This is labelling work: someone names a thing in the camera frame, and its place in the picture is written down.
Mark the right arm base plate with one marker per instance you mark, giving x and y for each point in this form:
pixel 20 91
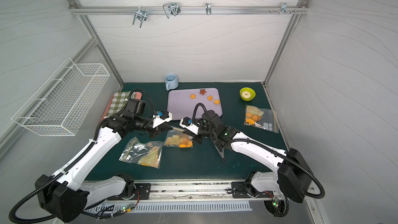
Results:
pixel 242 189

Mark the white wire basket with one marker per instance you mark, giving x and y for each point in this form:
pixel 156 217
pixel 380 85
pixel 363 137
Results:
pixel 60 106

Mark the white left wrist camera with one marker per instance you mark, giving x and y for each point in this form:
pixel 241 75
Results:
pixel 161 117

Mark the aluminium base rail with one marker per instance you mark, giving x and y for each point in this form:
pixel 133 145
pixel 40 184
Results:
pixel 192 189

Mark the pink tray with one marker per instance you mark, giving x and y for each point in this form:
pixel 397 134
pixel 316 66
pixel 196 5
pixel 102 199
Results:
pixel 107 109

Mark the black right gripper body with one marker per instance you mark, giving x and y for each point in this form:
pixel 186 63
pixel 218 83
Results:
pixel 198 132

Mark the clear zip bag with duck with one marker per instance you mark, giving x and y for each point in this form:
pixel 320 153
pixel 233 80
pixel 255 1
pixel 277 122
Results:
pixel 143 154

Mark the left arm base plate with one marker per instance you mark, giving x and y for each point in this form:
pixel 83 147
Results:
pixel 133 191

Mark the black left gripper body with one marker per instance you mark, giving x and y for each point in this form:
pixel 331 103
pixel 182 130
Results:
pixel 157 128

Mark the green plastic bowl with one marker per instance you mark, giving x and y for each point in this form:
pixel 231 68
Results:
pixel 253 93

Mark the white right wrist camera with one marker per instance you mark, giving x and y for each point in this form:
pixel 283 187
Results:
pixel 188 124

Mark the metal hook small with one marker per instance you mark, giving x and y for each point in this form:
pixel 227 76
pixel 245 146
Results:
pixel 208 8

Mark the aluminium top rail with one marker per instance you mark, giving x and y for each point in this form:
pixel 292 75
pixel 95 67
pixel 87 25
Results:
pixel 185 10

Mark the light blue ceramic mug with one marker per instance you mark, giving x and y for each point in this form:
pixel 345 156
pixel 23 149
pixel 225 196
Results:
pixel 171 81

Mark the metal hook clamp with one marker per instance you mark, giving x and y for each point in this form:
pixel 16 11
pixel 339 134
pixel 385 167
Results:
pixel 140 17
pixel 284 10
pixel 171 9

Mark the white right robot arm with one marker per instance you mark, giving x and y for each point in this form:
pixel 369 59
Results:
pixel 292 175

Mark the lavender plastic tray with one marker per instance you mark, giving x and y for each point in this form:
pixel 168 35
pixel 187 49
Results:
pixel 181 105

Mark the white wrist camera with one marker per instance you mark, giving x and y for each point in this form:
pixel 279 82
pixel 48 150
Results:
pixel 188 124
pixel 161 117

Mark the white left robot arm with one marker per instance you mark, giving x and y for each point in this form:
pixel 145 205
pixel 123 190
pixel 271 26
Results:
pixel 64 194

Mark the metal hook clamp left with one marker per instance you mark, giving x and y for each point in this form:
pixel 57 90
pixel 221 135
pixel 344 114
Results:
pixel 140 17

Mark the metal hook clamp right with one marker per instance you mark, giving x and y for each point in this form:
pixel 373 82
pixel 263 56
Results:
pixel 284 10

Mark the green checkered cloth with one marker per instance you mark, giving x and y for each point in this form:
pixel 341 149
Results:
pixel 118 101

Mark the clear zip bag underneath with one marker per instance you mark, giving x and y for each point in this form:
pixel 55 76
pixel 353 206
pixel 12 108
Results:
pixel 177 138

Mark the white vent strip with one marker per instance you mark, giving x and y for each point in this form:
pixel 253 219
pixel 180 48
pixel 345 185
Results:
pixel 193 207

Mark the metal hook clamp middle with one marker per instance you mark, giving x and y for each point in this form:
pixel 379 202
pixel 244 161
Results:
pixel 171 9

